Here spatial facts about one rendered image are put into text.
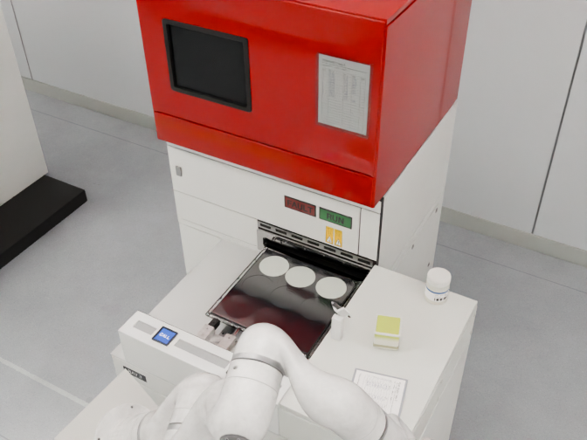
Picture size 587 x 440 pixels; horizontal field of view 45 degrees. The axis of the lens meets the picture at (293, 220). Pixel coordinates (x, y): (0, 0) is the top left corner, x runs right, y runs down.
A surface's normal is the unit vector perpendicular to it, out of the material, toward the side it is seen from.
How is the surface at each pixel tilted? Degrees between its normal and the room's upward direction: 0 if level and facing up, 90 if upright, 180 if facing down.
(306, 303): 0
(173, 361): 90
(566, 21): 90
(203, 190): 90
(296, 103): 90
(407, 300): 0
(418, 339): 0
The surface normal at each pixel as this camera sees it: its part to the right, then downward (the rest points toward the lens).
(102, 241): -0.01, -0.77
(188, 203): -0.49, 0.56
